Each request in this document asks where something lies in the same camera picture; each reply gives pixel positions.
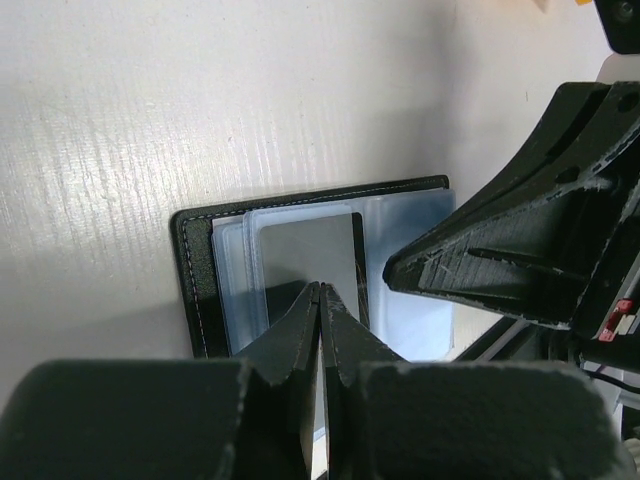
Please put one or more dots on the black leather card holder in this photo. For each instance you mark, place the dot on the black leather card holder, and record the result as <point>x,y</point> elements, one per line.
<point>191,231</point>

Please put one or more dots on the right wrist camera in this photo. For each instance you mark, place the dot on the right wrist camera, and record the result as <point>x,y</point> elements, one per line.
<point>620,20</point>

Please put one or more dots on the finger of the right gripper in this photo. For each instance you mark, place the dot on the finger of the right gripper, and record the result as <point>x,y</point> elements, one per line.
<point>552,236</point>

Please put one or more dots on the black credit card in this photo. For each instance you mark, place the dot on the black credit card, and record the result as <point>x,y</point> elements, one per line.
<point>320,244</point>

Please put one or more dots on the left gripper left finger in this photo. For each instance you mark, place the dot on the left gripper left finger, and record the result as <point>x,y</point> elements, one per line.
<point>245,417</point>

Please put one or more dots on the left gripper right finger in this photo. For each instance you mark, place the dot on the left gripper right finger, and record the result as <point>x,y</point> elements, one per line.
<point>388,418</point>

